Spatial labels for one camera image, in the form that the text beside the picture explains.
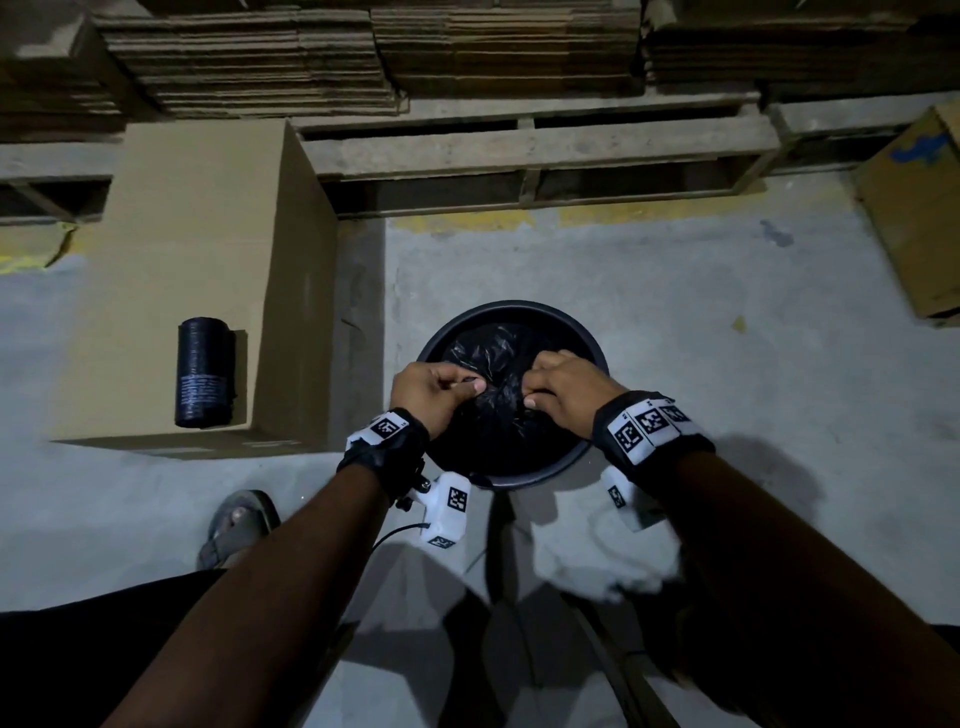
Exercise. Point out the person's right hand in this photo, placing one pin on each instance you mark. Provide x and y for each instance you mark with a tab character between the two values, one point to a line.
574	390

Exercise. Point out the person's left hand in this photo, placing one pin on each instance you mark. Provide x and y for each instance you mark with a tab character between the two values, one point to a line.
431	390

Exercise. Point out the round black bin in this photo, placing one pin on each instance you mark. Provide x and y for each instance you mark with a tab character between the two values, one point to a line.
517	311

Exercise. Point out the roll of black bags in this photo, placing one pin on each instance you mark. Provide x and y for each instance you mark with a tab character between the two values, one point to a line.
204	375

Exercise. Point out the person's left forearm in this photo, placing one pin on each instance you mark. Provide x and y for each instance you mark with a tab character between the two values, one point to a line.
255	600

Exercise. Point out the person's right forearm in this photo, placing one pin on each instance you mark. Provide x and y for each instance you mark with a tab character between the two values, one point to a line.
810	592

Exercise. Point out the person's left foot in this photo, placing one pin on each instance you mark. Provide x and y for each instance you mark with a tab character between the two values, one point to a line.
240	525

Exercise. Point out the person's black shorts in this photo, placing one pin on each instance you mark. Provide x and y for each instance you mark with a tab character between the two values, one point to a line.
82	660

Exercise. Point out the wooden pallet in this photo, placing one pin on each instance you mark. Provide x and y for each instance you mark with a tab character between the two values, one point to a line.
847	112
52	157
540	146

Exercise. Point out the large plain cardboard box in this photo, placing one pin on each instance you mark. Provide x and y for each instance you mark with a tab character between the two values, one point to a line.
195	247

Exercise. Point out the cardboard box with blue tape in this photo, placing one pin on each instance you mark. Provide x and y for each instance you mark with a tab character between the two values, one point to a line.
915	225

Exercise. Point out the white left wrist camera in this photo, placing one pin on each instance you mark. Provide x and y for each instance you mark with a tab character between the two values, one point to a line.
446	510

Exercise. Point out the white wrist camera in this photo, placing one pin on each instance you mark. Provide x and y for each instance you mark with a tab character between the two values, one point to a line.
626	506
446	510

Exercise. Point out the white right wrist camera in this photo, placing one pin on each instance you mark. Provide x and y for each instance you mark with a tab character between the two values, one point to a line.
626	506

